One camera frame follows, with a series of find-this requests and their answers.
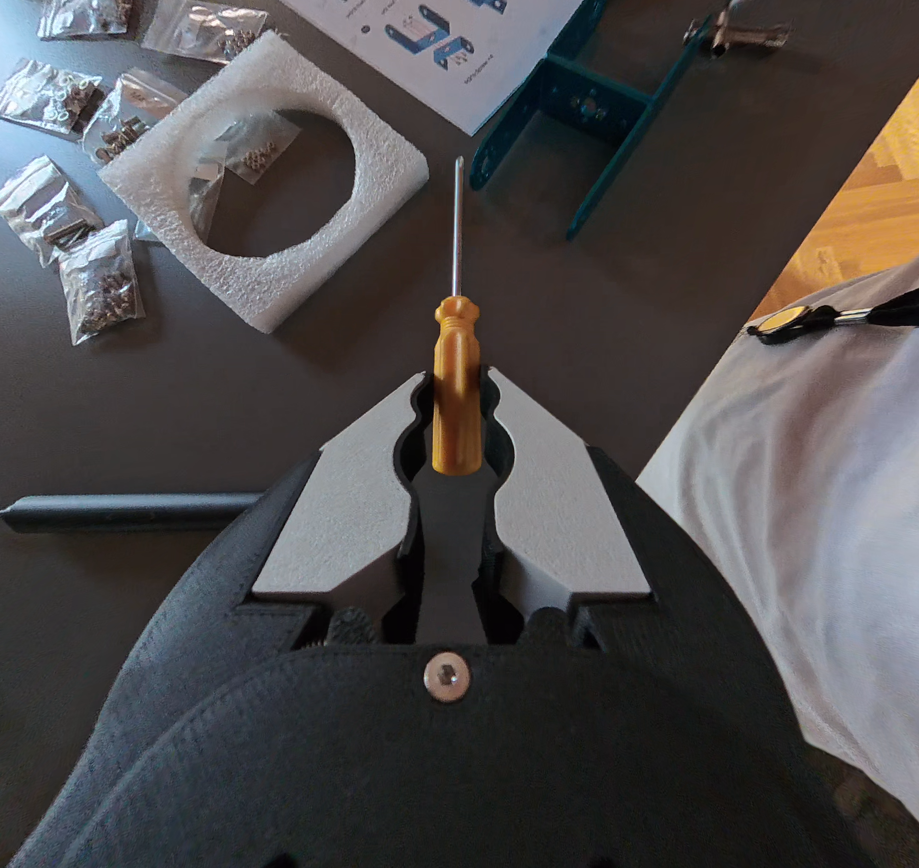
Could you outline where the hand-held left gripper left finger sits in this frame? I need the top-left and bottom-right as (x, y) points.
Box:
(250, 371), (425, 609)

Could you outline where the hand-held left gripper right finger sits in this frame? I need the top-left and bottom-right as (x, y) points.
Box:
(488, 365), (656, 619)

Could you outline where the yellow handled screwdriver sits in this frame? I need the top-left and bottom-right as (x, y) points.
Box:
(431, 155), (484, 478)

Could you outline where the blue metal bracket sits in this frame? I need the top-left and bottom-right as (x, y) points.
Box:
(470, 0), (710, 242)

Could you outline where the black cylindrical rod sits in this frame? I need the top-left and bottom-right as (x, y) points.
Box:
(0, 492), (268, 536)

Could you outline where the person's white shirt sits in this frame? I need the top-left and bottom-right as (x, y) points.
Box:
(638, 263), (919, 815)

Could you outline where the black and gold badge reel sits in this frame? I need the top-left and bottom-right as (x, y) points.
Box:
(745, 292), (919, 347)

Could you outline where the white instruction sheet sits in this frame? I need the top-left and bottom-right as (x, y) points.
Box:
(207, 0), (640, 138)

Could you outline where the cluster of clear screw bags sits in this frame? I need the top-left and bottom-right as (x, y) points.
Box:
(0, 0), (303, 347)

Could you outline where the white foam frame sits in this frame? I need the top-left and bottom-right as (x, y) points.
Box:
(98, 29), (430, 335)

